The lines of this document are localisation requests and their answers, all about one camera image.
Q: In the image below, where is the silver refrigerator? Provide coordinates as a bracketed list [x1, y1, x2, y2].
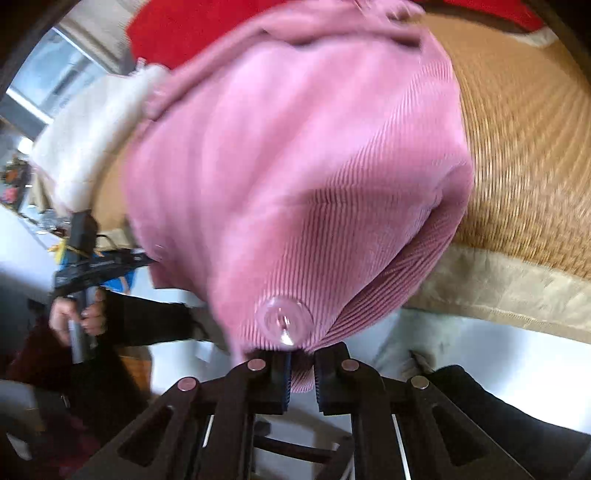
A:
[0, 25, 112, 134]

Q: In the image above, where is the pink corduroy zip jacket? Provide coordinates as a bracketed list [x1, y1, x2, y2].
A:
[122, 0, 476, 395]

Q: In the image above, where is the brown wooden stool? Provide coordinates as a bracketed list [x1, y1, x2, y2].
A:
[249, 415, 356, 480]

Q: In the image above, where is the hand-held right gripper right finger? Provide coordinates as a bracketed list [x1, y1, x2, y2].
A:
[315, 342, 536, 480]

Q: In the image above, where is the woven bamboo mat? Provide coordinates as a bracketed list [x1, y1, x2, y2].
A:
[99, 9, 591, 333]

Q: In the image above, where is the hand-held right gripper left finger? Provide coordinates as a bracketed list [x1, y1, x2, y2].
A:
[69, 351, 293, 480]

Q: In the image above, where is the person's left hand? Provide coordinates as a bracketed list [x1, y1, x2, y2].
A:
[48, 288, 109, 344]

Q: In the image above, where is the person's black garment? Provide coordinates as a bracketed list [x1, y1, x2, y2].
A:
[429, 364, 591, 480]

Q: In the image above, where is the white quilted cushion cover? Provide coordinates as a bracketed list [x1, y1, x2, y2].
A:
[30, 64, 171, 217]

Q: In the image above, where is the person's left forearm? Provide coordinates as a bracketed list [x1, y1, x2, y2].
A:
[99, 291, 195, 348]

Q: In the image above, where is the red blanket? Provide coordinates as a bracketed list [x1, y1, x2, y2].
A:
[124, 0, 546, 70]

